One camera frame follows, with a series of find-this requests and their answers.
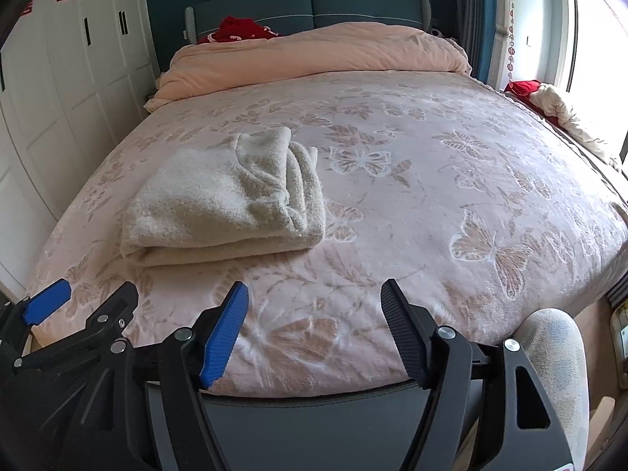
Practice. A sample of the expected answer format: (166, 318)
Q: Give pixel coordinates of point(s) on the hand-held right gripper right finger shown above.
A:
(407, 333)

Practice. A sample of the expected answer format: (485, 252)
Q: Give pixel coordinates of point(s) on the teal padded headboard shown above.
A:
(353, 7)

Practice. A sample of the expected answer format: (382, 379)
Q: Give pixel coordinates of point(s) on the crumpled cream blanket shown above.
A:
(574, 117)

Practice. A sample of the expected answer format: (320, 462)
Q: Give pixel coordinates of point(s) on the red pillow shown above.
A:
(235, 29)

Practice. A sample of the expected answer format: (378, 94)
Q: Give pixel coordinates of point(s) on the person's fleece-clad leg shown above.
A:
(554, 378)

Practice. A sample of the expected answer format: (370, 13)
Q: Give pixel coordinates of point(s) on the grey curtain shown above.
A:
(471, 14)

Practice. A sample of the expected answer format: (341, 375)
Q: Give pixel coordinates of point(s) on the red cloth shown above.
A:
(522, 91)

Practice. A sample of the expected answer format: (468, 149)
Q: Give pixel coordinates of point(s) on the pink butterfly blanket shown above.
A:
(417, 181)

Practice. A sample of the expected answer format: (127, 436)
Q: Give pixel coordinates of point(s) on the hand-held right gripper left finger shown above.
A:
(223, 338)

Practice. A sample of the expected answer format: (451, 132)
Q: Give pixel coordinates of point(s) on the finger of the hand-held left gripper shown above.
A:
(113, 311)
(46, 301)

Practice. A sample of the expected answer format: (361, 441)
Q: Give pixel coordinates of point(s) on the peach duvet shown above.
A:
(304, 54)

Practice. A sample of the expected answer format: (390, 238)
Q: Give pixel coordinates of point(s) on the cream knit sweater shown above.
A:
(206, 206)

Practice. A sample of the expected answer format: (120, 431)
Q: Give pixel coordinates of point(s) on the white wardrobe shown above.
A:
(73, 108)

